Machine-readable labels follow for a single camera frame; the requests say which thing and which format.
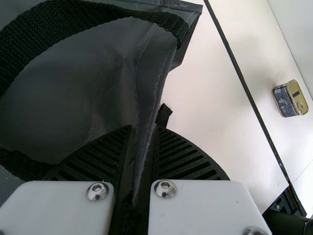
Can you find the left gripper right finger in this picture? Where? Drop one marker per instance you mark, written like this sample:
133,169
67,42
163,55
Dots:
195,208

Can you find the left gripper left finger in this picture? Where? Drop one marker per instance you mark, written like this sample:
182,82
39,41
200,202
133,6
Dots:
61,208

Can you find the rectangular tin with gold lid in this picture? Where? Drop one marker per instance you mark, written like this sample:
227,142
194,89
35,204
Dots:
291,98

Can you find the black strip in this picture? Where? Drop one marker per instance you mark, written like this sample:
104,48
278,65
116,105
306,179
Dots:
280,162

